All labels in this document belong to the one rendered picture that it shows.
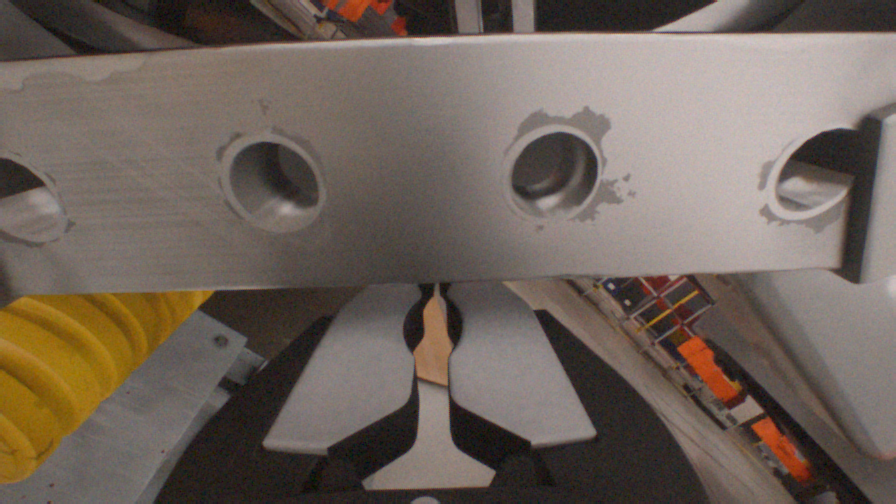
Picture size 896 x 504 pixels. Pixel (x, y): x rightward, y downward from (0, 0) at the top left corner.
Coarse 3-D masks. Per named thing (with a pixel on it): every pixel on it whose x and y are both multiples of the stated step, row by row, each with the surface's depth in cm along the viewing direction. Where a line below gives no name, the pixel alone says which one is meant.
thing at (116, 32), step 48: (48, 0) 11; (96, 0) 11; (144, 0) 13; (192, 0) 19; (240, 0) 28; (480, 0) 13; (528, 0) 13; (624, 0) 25; (672, 0) 16; (720, 0) 11; (768, 0) 11; (96, 48) 12; (144, 48) 12
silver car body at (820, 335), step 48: (720, 288) 33; (768, 288) 26; (816, 288) 26; (864, 288) 26; (768, 336) 31; (816, 336) 28; (864, 336) 28; (816, 384) 32; (864, 384) 31; (864, 432) 35
